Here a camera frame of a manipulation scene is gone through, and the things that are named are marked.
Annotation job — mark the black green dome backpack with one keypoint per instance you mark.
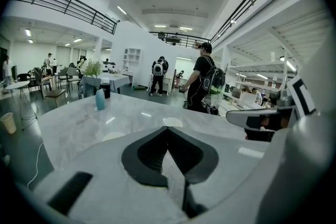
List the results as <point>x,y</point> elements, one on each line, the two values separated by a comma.
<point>216,78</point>

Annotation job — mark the white console table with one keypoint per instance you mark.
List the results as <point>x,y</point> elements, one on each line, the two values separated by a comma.
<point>169,82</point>

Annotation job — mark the clear plastic bottle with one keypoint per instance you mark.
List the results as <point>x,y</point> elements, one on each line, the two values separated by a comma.
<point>274,81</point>

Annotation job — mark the round white side table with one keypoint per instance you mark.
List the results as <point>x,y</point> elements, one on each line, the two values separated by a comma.
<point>17,85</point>

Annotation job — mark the green rolled mat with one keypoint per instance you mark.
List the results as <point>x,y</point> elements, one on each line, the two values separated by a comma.
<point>139,87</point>

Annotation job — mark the white flower bouquet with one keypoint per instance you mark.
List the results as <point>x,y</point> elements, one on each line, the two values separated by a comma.
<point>92,68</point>

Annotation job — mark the wooden seat chair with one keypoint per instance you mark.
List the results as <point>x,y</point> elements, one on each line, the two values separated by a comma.
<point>55,93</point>

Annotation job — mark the table with blue cloth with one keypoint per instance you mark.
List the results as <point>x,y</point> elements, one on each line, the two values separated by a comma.
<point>118,82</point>

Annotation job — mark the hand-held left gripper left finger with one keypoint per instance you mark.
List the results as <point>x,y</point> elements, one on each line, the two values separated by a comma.
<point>105,165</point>

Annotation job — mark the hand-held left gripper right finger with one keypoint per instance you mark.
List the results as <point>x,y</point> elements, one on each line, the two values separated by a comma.
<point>231,165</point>

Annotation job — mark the cream waste bin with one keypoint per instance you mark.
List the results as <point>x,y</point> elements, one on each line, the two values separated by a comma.
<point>9,123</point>

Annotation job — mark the white bookshelf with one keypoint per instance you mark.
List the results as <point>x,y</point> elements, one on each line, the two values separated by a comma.
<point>132,56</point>

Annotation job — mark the black canister white lid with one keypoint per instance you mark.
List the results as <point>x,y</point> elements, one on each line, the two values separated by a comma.
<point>107,90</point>

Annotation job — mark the black chair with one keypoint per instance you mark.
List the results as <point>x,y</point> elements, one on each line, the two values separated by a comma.
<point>68,72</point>

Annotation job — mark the light blue vase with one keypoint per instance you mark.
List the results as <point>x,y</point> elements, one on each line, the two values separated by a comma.
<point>100,99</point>

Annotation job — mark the white dome backpack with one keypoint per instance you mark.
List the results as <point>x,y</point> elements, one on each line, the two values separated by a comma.
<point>158,68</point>

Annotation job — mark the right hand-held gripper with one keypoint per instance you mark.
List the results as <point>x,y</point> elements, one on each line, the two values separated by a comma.
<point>302,97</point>

